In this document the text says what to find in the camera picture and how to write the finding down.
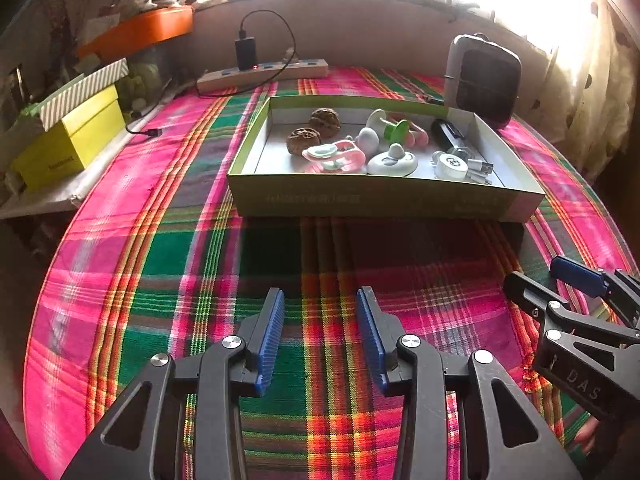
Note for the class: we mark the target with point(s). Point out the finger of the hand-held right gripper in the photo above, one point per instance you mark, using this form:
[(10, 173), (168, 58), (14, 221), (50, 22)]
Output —
[(530, 295), (580, 275)]

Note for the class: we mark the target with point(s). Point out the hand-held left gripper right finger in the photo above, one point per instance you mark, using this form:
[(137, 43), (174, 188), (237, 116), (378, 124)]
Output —
[(372, 340)]

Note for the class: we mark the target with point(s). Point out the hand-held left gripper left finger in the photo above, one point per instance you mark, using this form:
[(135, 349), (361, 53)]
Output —
[(267, 345)]

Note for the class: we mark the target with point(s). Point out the green cardboard box tray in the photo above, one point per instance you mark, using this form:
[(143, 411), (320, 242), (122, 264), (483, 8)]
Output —
[(350, 200)]

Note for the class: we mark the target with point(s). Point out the white round disc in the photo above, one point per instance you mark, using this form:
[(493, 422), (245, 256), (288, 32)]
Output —
[(450, 166)]

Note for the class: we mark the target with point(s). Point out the white grey oval device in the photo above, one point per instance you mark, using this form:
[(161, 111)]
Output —
[(392, 162)]

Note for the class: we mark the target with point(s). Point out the pink clip with mint pad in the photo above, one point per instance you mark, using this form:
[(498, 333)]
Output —
[(345, 160)]

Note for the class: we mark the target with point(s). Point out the black rectangular device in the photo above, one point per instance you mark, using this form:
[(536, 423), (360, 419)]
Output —
[(445, 132)]

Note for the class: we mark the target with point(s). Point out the small pink clip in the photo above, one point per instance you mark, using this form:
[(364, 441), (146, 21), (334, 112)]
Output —
[(420, 136)]

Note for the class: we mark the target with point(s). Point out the white suction knob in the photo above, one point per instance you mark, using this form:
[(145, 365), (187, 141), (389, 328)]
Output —
[(367, 139)]

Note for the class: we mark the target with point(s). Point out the brown walnut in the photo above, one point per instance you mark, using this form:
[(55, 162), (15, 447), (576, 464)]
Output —
[(325, 121), (303, 140)]

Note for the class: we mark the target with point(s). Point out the white and green spool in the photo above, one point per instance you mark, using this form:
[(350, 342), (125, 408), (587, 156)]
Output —
[(395, 127)]

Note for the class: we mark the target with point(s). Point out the person's right hand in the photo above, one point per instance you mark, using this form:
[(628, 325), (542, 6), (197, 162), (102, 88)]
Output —
[(589, 437)]

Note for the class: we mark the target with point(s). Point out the pink green plaid tablecloth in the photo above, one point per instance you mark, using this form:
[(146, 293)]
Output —
[(150, 260)]

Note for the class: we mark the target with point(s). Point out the cream dotted curtain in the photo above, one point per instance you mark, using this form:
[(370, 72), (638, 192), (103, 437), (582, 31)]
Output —
[(590, 85)]

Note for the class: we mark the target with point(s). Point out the grey space heater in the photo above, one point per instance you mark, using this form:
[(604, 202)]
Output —
[(482, 80)]

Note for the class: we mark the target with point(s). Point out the white shelf board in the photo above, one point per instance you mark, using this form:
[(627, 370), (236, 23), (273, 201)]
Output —
[(55, 200)]

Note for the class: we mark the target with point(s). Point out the beige power strip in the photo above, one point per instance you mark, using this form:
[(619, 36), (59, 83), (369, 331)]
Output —
[(225, 77)]

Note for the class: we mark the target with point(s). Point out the yellow cardboard box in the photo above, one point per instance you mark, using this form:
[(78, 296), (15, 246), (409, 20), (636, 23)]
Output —
[(70, 145)]

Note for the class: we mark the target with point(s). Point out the white plug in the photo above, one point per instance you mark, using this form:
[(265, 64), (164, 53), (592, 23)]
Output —
[(289, 56)]

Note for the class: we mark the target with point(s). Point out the black charger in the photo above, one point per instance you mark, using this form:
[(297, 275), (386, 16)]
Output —
[(246, 55)]

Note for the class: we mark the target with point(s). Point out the striped box lid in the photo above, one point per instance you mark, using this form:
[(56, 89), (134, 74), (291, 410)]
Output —
[(90, 87)]

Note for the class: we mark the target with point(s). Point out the orange tray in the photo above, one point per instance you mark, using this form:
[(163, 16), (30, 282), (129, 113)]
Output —
[(145, 30)]

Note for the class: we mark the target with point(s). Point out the dried twigs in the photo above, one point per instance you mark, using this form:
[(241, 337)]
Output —
[(62, 25)]

